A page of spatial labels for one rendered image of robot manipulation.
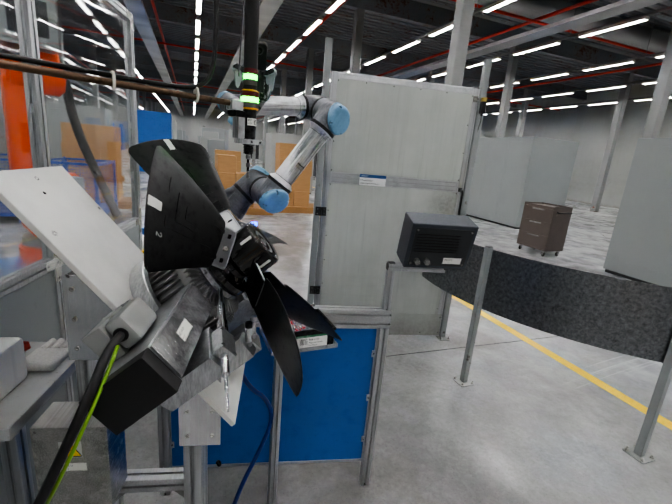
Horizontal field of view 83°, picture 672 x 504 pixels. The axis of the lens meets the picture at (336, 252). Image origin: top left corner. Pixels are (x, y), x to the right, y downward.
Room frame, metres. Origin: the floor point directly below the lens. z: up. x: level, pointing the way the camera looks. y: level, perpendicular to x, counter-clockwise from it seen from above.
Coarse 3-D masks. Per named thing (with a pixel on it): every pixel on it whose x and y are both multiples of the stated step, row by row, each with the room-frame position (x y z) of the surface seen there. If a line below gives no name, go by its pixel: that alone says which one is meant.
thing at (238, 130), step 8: (232, 104) 0.94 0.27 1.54; (240, 104) 0.96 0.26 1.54; (232, 112) 0.95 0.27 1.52; (240, 112) 0.95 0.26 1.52; (240, 120) 0.96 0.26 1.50; (232, 128) 0.98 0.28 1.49; (240, 128) 0.96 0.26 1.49; (232, 136) 0.98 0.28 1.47; (240, 136) 0.96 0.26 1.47; (256, 144) 0.97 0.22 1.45
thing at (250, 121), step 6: (246, 114) 0.98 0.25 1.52; (252, 114) 0.98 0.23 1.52; (246, 120) 0.98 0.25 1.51; (252, 120) 0.98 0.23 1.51; (246, 126) 0.98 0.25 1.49; (252, 126) 0.98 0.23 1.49; (246, 132) 0.98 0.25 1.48; (252, 132) 0.98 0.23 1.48; (246, 138) 0.98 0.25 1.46; (252, 138) 0.98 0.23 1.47; (246, 144) 0.98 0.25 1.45; (246, 150) 0.98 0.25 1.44; (252, 150) 0.99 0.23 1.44
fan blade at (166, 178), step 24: (168, 168) 0.67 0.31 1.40; (168, 192) 0.65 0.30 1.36; (192, 192) 0.72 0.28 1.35; (168, 216) 0.64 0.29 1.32; (192, 216) 0.70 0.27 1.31; (216, 216) 0.78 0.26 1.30; (144, 240) 0.57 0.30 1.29; (168, 240) 0.63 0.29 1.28; (192, 240) 0.70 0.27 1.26; (216, 240) 0.78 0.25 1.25; (144, 264) 0.56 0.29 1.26; (168, 264) 0.62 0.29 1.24; (192, 264) 0.70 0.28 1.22
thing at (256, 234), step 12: (240, 228) 0.90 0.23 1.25; (252, 228) 0.88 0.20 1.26; (240, 240) 0.86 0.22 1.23; (252, 240) 0.85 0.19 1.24; (264, 240) 0.93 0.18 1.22; (240, 252) 0.84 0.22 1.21; (252, 252) 0.84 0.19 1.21; (264, 252) 0.85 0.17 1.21; (276, 252) 0.94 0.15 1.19; (228, 264) 0.85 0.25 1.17; (240, 264) 0.84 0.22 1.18; (252, 264) 0.85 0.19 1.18; (216, 276) 0.82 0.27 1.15; (228, 276) 0.84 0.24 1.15; (240, 276) 0.86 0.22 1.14; (228, 288) 0.83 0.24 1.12; (240, 288) 0.85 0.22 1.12
